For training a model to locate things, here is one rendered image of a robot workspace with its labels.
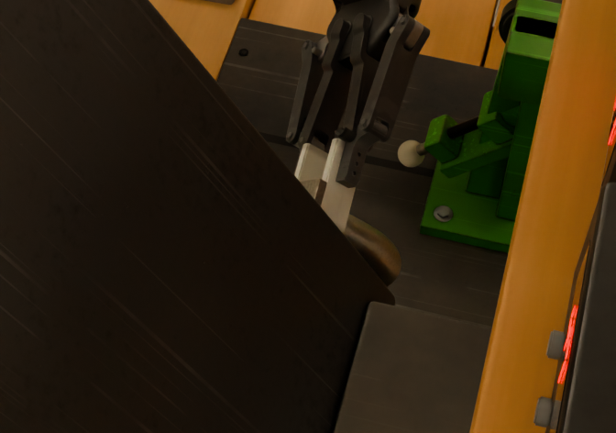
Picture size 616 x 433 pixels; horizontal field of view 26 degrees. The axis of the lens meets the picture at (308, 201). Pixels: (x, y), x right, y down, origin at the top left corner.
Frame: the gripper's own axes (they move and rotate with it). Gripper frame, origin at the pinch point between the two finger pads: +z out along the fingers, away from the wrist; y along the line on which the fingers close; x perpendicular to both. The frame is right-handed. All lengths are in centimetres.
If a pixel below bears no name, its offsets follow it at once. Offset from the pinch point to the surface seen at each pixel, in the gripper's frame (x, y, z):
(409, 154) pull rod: 22.6, -17.7, -15.1
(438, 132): 21.6, -13.0, -16.5
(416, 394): 1.4, 14.4, 15.7
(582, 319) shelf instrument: -22, 47, 19
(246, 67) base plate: 13.7, -38.1, -24.1
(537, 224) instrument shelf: -16.6, 39.0, 12.3
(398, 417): 0.5, 14.2, 17.7
